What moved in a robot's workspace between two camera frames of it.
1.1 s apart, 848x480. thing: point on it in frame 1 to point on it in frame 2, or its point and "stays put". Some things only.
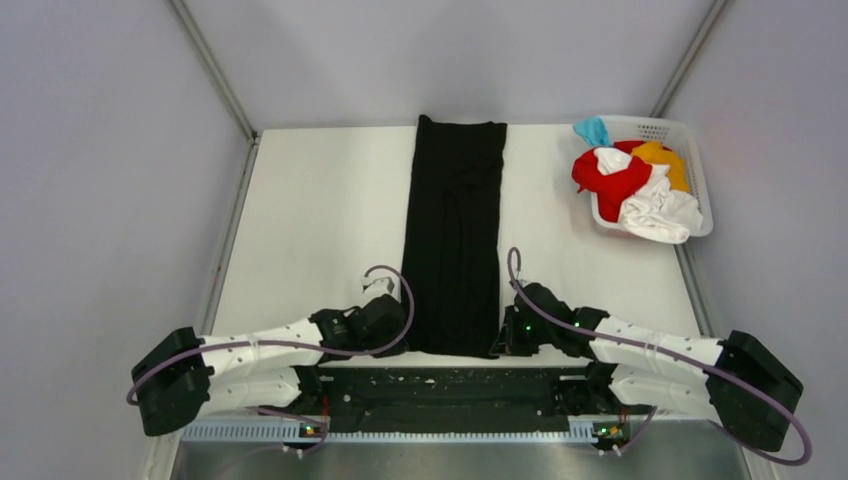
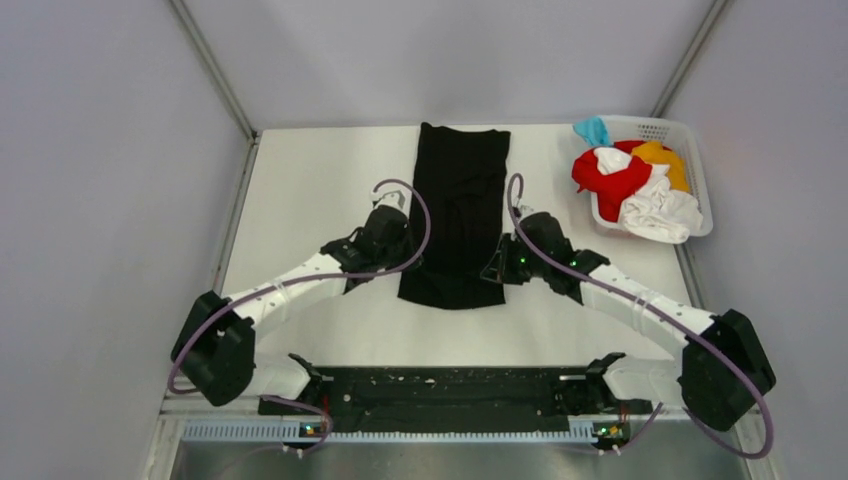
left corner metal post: (223, 85) stays put
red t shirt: (612, 189) stays put
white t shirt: (659, 213) stays put
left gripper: (401, 347) to (407, 235)
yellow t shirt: (655, 153) stays put
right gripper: (508, 343) to (500, 269)
